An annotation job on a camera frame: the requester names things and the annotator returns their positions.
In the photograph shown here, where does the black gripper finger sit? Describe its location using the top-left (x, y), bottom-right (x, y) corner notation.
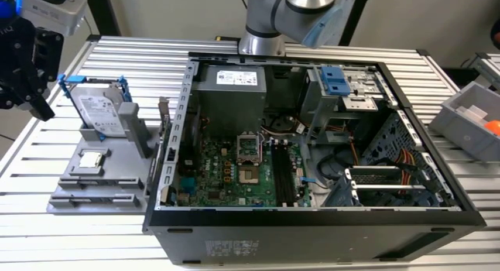
top-left (0, 64), bottom-right (37, 111)
top-left (25, 26), bottom-right (66, 122)

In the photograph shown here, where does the black RAM slot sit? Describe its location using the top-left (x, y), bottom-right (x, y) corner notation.
top-left (269, 142), bottom-right (282, 206)
top-left (273, 142), bottom-right (287, 206)
top-left (282, 142), bottom-right (298, 206)
top-left (277, 142), bottom-right (293, 206)

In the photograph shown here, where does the hard disk in blue carrier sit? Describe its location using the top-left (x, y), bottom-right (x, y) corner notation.
top-left (57, 74), bottom-right (133, 143)

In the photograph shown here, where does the silver CPU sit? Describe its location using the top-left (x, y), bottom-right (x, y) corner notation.
top-left (77, 150), bottom-right (105, 169)

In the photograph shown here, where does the grey parts rack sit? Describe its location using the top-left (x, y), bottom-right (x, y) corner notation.
top-left (46, 102), bottom-right (159, 215)

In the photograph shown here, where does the grey Dell power supply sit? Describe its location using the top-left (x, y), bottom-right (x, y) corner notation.
top-left (191, 64), bottom-right (269, 137)

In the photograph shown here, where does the teal board connector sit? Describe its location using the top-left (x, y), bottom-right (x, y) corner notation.
top-left (179, 178), bottom-right (195, 195)

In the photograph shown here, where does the green Dell motherboard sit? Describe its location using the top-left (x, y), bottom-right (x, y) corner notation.
top-left (174, 135), bottom-right (314, 208)

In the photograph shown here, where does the metal socket cover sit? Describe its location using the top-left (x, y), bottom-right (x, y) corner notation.
top-left (237, 132), bottom-right (262, 164)

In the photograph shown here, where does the CPU socket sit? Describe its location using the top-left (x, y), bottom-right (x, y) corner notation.
top-left (237, 164), bottom-right (261, 186)

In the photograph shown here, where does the metal optical drive bay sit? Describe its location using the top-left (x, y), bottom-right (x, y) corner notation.
top-left (298, 64), bottom-right (395, 145)

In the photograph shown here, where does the blue plastic drive latch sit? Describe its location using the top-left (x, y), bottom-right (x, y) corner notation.
top-left (318, 65), bottom-right (351, 97)

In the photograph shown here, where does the black open PC case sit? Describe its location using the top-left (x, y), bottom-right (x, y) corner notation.
top-left (139, 50), bottom-right (487, 266)

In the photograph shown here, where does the grey perforated disk bay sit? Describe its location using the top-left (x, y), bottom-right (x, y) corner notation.
top-left (322, 108), bottom-right (459, 208)

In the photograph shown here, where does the grey plastic bin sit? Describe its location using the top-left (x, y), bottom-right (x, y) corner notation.
top-left (427, 81), bottom-right (500, 164)

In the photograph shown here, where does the white block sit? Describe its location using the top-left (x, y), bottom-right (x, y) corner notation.
top-left (453, 104), bottom-right (489, 123)

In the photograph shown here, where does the aluminium slat side table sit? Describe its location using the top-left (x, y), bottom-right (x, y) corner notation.
top-left (463, 52), bottom-right (500, 93)

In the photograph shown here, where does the orange ball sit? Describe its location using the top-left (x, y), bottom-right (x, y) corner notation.
top-left (482, 120), bottom-right (500, 136)

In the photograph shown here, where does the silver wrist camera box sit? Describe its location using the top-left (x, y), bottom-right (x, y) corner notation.
top-left (17, 0), bottom-right (87, 37)

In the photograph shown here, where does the graphics card with metal bracket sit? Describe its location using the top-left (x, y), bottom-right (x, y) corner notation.
top-left (157, 96), bottom-right (173, 156)

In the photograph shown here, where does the black looped cable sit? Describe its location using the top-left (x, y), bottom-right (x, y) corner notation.
top-left (315, 146), bottom-right (354, 188)

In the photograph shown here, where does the orange yellow wire strand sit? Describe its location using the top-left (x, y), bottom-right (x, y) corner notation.
top-left (347, 138), bottom-right (362, 167)

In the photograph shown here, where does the red yellow wire bundle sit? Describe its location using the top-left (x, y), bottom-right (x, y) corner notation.
top-left (391, 149), bottom-right (417, 195)

